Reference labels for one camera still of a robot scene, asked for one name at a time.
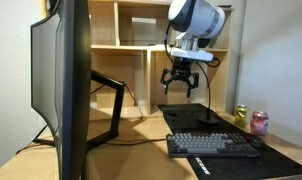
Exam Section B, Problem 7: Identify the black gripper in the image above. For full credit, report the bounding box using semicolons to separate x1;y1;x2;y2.
159;57;201;99

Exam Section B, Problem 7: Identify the grey and black keyboard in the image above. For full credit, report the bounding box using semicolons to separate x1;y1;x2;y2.
166;131;261;159

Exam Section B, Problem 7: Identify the black monitor stand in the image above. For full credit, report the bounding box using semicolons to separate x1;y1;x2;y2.
85;69;127;152

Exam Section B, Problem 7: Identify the wooden shelf hutch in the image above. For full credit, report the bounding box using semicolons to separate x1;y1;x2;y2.
40;0;248;117

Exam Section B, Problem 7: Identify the yellow green drink can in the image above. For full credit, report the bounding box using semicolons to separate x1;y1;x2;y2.
233;104;249;127

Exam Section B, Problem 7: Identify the wooden desk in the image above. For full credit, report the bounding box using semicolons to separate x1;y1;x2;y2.
0;105;302;180

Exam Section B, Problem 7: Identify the red and white drink can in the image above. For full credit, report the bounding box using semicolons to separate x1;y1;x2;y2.
249;110;270;137

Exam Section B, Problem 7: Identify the black computer mouse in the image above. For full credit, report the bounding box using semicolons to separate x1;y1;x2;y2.
247;134;268;150

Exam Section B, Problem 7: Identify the black curved monitor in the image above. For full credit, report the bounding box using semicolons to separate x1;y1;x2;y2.
30;0;93;180

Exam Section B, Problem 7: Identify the black desk mat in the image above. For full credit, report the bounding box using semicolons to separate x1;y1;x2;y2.
157;103;302;180

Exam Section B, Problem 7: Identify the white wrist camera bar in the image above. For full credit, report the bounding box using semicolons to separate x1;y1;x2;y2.
170;47;215;63

